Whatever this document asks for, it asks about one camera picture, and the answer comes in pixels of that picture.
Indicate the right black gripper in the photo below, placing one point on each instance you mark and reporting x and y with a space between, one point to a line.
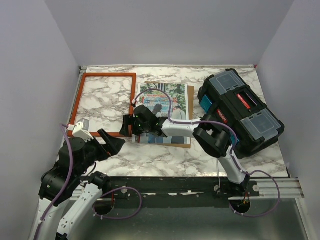
129 120

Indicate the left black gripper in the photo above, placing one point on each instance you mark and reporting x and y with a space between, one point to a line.
113 145

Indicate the red wooden photo frame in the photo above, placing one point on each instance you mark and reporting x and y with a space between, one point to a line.
103 99

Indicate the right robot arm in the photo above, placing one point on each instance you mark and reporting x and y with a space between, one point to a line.
215 138

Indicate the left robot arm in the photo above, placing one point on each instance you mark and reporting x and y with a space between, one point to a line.
77 154

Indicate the printed photo of couple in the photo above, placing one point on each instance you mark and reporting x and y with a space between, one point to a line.
162 105

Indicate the black plastic toolbox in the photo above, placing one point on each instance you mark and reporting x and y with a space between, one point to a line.
228 99

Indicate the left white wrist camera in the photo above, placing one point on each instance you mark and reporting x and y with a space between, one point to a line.
80 128

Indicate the left aluminium side rail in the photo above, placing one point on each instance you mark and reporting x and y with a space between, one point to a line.
82 70

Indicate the brown frame backing board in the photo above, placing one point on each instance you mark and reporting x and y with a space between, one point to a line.
190 110

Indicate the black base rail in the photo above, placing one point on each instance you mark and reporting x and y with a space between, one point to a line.
167 192

